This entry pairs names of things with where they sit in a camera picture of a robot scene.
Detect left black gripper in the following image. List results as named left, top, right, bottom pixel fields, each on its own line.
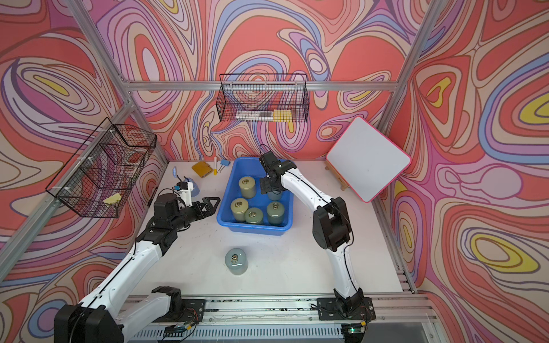
left=169, top=196, right=219, bottom=234

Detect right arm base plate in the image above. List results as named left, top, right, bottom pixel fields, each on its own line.
left=311, top=297, right=377, bottom=323

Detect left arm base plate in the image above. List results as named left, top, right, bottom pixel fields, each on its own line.
left=153, top=299, right=206, bottom=324

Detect yellow sponge in basket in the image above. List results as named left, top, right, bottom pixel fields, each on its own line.
left=103, top=193, right=122, bottom=206

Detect blue plastic basket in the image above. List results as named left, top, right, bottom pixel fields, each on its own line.
left=217, top=157, right=294, bottom=236

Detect yellow square pad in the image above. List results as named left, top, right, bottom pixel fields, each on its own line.
left=192, top=161, right=214, bottom=179

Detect aluminium rail base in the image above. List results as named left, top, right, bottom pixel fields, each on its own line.
left=131, top=293, right=448, bottom=342

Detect black wire basket back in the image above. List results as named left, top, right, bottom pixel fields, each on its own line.
left=216, top=72, right=310, bottom=122

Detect wooden easel stand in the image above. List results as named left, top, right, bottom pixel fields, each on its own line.
left=325, top=161, right=350, bottom=191

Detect clear tube in basket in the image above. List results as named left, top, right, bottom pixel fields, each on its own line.
left=235, top=110, right=274, bottom=121

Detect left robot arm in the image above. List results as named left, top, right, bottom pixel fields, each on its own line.
left=54, top=193, right=221, bottom=342

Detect green tea canister front-middle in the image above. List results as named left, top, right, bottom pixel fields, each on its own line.
left=244, top=207, right=264, bottom=225

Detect black wire basket left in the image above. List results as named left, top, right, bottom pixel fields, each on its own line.
left=46, top=119, right=157, bottom=219

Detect green tea canister front-right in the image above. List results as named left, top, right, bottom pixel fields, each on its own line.
left=267, top=202, right=285, bottom=226

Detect yellow-green tea canister back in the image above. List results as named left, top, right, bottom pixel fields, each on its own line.
left=238, top=176, right=257, bottom=200

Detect yellow-green tea canister front-left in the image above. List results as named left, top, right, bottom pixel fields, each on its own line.
left=230, top=198, right=249, bottom=222

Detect black wire basket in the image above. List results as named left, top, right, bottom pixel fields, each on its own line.
left=216, top=72, right=310, bottom=122
left=46, top=119, right=157, bottom=219

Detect blue bottle with brush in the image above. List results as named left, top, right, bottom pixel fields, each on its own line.
left=172, top=167, right=200, bottom=197

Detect yellow-green tea canister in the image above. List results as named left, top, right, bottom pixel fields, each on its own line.
left=238, top=176, right=257, bottom=200
left=230, top=198, right=249, bottom=222

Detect yellow sticky notes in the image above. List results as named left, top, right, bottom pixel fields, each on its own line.
left=272, top=109, right=293, bottom=122

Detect blue binder clip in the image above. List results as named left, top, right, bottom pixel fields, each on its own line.
left=217, top=159, right=230, bottom=173

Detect white board pink frame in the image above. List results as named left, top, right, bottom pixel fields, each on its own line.
left=326, top=118, right=411, bottom=203

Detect green circuit board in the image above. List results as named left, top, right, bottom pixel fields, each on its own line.
left=163, top=325, right=194, bottom=338

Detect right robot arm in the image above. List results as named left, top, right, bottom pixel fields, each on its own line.
left=259, top=151, right=364, bottom=318

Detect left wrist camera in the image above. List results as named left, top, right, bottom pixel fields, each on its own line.
left=174, top=182, right=194, bottom=207

